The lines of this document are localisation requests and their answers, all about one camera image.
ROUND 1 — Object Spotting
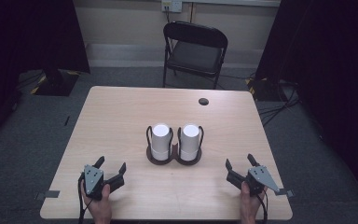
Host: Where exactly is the person's right hand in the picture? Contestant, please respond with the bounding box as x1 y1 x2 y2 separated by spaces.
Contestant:
240 181 267 224

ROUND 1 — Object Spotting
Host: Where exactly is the person's left hand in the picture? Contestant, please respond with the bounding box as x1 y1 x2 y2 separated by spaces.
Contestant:
80 183 113 224

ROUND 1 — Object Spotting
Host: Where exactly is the white wall socket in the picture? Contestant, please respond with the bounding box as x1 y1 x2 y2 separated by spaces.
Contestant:
161 0 183 14

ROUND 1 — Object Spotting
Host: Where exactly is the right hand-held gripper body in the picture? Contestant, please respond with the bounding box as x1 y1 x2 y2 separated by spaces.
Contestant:
243 165 282 198

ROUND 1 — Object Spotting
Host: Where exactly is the bundle of black floor cables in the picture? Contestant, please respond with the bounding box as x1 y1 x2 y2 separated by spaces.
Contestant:
257 78 302 127

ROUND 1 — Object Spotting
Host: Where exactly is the dark curtain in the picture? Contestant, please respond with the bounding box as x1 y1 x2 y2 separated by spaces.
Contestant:
0 0 91 147
255 0 358 206

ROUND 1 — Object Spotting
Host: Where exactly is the black stand base plate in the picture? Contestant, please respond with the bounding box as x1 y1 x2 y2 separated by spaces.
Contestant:
31 68 81 97
245 77 282 102

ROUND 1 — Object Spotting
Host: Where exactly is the dark wooden wire cup holder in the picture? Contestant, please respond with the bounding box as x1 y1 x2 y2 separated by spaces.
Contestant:
145 125 205 166

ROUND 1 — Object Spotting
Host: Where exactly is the stack of white paper cups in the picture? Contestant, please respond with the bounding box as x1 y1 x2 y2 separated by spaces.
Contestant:
150 123 172 161
179 123 201 161

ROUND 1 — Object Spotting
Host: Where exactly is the grey tape strip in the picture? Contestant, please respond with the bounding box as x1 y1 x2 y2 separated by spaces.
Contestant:
274 188 295 199
34 189 61 202

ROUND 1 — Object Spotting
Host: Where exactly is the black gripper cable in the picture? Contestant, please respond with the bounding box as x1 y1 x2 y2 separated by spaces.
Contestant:
256 188 269 224
76 174 90 224

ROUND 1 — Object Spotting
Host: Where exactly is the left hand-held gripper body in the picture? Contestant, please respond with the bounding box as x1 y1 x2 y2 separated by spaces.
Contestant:
77 163 113 201

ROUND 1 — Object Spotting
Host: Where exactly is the black folding chair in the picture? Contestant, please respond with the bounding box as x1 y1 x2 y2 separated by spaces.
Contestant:
162 21 229 90

